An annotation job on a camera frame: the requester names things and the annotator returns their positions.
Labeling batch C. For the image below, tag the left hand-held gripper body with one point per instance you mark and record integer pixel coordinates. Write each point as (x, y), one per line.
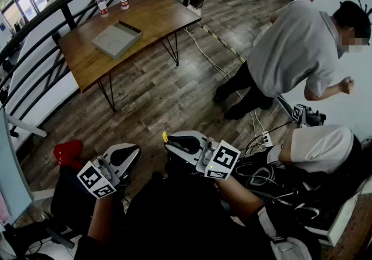
(122, 157)

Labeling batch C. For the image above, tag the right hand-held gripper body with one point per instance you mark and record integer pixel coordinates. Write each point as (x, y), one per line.
(225, 157)

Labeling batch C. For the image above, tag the grey box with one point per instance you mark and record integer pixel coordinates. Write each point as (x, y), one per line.
(114, 40)

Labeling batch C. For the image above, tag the person's right forearm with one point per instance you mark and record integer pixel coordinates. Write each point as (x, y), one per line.
(235, 195)

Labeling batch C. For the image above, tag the person's left forearm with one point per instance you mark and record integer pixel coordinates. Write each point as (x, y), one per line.
(100, 218)

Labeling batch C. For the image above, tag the black bag with white lines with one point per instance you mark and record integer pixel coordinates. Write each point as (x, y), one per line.
(261, 183)

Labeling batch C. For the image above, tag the white power strip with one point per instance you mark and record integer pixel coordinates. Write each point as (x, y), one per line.
(266, 138)

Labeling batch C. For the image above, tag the person's black trousers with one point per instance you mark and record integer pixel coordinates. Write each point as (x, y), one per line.
(174, 218)

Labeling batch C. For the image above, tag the yellow black floor strip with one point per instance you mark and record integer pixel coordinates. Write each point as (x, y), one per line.
(223, 43)

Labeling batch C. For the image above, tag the teal partition panel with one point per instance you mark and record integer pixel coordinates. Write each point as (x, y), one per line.
(11, 171)

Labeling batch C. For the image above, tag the white grey bag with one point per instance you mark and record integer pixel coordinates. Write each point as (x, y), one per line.
(290, 250)

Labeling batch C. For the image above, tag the wooden table with black legs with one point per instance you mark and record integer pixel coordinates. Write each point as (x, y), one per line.
(151, 17)

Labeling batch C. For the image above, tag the black metal railing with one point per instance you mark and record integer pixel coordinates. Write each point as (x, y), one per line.
(68, 17)

